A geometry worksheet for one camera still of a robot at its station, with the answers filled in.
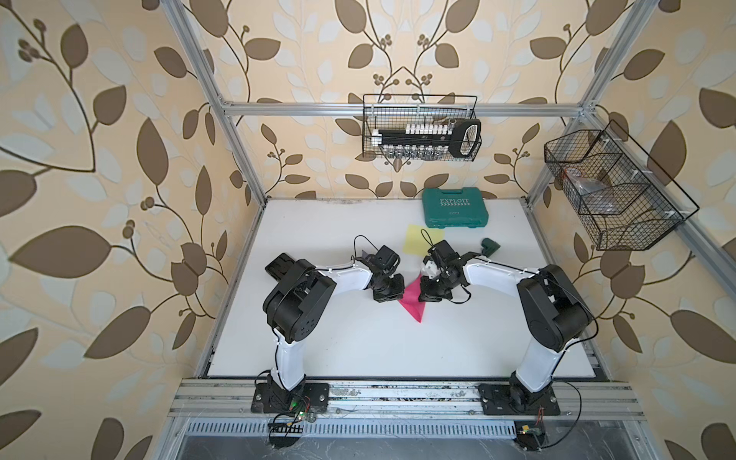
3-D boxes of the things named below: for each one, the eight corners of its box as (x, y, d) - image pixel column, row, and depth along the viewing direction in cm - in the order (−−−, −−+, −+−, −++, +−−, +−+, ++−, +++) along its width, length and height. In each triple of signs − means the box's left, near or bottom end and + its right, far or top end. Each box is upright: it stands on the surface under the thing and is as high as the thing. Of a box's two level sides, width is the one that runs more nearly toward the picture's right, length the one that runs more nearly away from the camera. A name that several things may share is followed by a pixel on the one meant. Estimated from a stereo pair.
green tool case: (427, 230, 113) (429, 221, 109) (422, 196, 126) (424, 187, 122) (488, 231, 113) (492, 221, 109) (477, 196, 126) (480, 187, 122)
